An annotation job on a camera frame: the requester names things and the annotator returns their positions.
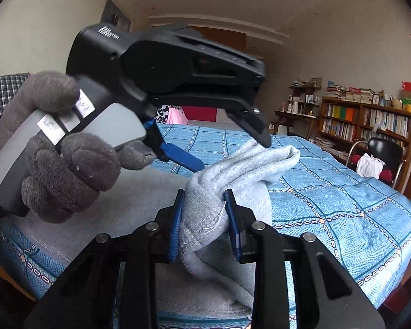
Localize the grey sweatpants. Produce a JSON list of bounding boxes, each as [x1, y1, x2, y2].
[[13, 140, 301, 319]]

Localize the grey gloved left hand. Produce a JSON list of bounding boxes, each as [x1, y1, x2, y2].
[[0, 70, 156, 223]]

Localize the pink quilt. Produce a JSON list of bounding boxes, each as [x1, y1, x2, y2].
[[166, 106, 189, 125]]

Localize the leopard print blanket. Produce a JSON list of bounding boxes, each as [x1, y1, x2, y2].
[[155, 106, 170, 124]]

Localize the red wardrobe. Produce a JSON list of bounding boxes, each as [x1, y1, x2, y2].
[[182, 106, 217, 122]]

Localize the dark wooden desk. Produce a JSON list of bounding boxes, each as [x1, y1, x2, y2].
[[269, 82, 321, 141]]

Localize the wooden bookshelf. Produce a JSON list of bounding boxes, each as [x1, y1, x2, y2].
[[317, 97, 411, 191]]

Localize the plaid pillow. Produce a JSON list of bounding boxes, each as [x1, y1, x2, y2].
[[0, 73, 30, 116]]

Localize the white cloth on chair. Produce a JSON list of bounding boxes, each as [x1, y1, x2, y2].
[[356, 153, 385, 179]]

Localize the black chair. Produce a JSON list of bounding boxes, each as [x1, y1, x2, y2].
[[345, 137, 406, 188]]

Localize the framed wall picture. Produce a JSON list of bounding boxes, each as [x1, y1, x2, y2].
[[99, 0, 133, 32]]

